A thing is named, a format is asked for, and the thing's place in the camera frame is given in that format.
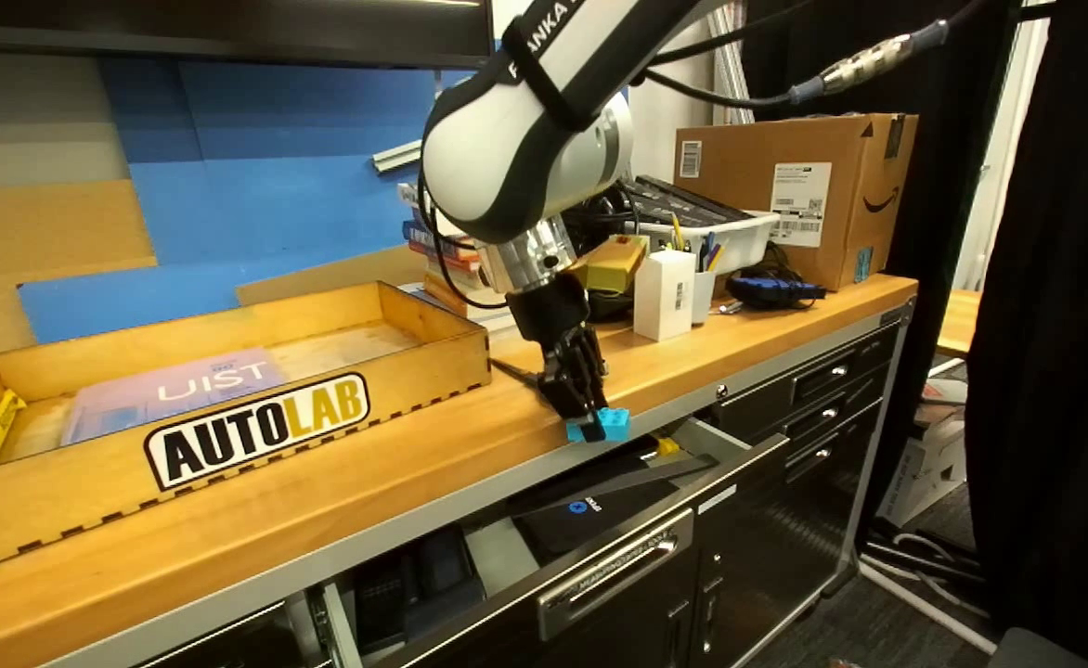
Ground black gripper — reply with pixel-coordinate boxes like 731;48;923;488
508;270;603;419

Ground small blue block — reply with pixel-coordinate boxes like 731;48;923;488
565;406;631;446

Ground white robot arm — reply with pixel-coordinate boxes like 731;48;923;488
418;0;716;422

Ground dark blue object on table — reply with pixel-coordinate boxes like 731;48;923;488
728;274;825;307

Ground black drawer cabinet right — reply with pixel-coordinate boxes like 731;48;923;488
688;316;907;668

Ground white rectangular box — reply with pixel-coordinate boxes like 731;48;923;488
631;249;694;340

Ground white plastic bin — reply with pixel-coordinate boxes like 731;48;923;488
624;179;776;274

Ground Amazon cardboard box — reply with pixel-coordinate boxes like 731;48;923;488
673;112;915;290

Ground blue foam board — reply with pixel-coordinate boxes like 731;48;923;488
19;58;433;340

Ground purple UIST booklet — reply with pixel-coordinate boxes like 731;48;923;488
59;348;285;446

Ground black curtain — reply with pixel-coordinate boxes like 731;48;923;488
743;0;1088;659

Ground wooden AUTOLAB tray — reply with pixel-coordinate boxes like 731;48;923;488
0;283;488;560

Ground gold wrist camera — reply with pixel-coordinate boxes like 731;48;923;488
576;234;646;293

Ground grey cable connector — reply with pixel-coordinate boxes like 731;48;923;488
785;17;951;105

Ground black monitor on wall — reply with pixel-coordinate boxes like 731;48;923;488
0;0;495;66

